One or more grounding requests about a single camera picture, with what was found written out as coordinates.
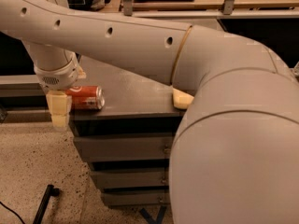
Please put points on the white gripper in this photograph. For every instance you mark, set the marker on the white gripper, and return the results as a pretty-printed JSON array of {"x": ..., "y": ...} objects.
[{"x": 57, "y": 77}]

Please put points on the red coke can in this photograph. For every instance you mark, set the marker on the red coke can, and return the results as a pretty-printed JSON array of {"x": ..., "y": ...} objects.
[{"x": 86, "y": 97}]

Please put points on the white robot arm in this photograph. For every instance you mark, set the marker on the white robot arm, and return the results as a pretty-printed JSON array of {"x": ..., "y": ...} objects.
[{"x": 235, "y": 157}]

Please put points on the top grey drawer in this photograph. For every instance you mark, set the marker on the top grey drawer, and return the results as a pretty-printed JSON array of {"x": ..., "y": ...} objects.
[{"x": 138, "y": 147}]

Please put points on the grey drawer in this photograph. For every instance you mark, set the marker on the grey drawer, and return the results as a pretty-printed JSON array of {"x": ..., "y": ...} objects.
[
  {"x": 130, "y": 178},
  {"x": 139, "y": 197},
  {"x": 138, "y": 147}
]

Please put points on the grey drawer cabinet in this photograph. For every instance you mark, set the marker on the grey drawer cabinet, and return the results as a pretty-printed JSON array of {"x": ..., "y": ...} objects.
[{"x": 133, "y": 105}]

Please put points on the black bar on floor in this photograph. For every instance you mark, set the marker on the black bar on floor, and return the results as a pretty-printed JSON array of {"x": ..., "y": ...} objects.
[{"x": 50, "y": 191}]

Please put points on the yellow sponge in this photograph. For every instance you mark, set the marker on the yellow sponge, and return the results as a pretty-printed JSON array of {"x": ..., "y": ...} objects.
[{"x": 181, "y": 100}]

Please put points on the middle grey drawer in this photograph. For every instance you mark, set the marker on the middle grey drawer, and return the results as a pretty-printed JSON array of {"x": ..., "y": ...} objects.
[{"x": 130, "y": 178}]

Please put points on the bottom grey drawer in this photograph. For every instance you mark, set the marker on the bottom grey drawer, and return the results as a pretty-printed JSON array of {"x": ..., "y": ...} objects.
[{"x": 139, "y": 197}]

